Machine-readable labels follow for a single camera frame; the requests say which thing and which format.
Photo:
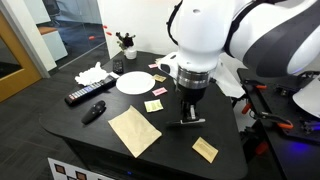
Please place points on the small black remote at back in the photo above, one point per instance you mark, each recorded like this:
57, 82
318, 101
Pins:
118, 66

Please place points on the dark dried flowers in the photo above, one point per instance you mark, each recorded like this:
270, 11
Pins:
125, 41

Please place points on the yellow sticky note packet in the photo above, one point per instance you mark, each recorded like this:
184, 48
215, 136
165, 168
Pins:
153, 106

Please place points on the crumpled white tissue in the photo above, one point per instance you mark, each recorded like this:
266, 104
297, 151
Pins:
94, 74

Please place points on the long black remote control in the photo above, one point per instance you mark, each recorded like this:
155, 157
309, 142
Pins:
86, 92

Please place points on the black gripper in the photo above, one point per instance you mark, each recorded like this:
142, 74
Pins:
188, 100

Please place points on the large brown paper bag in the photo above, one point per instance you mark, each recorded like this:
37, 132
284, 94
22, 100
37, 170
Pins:
134, 130

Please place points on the pink sugar packet centre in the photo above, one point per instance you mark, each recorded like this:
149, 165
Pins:
159, 91

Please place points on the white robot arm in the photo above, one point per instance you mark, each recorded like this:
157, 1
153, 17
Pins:
270, 40

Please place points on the small black curved remote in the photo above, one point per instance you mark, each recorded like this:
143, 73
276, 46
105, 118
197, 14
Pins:
96, 110

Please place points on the pink sugar packet near napkins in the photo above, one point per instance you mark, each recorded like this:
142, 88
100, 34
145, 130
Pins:
152, 66

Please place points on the white round plate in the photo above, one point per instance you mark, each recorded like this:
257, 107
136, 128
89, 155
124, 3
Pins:
135, 83

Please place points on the small tan packet near plate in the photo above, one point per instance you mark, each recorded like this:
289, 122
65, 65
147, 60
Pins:
159, 78

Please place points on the black side table with clamps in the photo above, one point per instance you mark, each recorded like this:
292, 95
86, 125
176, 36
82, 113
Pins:
283, 143

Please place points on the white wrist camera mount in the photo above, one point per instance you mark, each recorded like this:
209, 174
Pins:
169, 65

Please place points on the white flower pot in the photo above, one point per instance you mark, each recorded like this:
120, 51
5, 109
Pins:
130, 53

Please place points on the tan packet at front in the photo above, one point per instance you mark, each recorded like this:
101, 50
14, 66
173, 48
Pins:
207, 151

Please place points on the checkerboard calibration board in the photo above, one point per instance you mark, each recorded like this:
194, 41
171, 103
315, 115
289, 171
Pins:
63, 171

